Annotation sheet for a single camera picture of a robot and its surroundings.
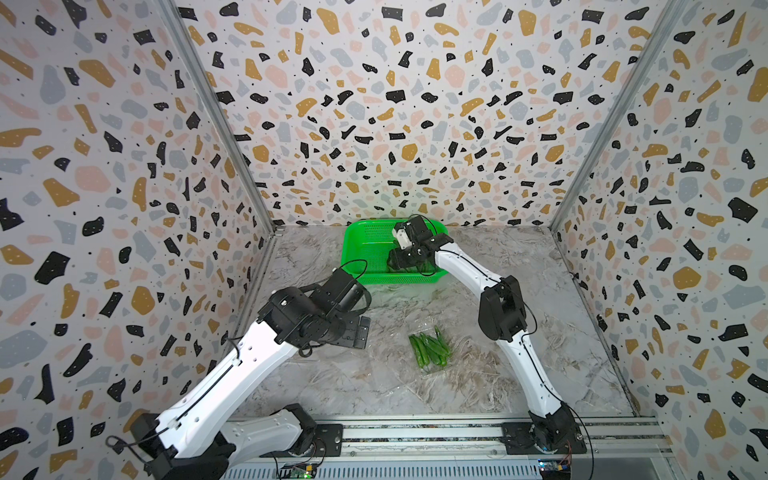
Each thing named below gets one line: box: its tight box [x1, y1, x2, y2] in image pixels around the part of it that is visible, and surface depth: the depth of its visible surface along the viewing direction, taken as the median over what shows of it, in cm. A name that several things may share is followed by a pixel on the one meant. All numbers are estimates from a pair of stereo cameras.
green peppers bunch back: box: [408, 325, 451, 368], surface depth 89 cm
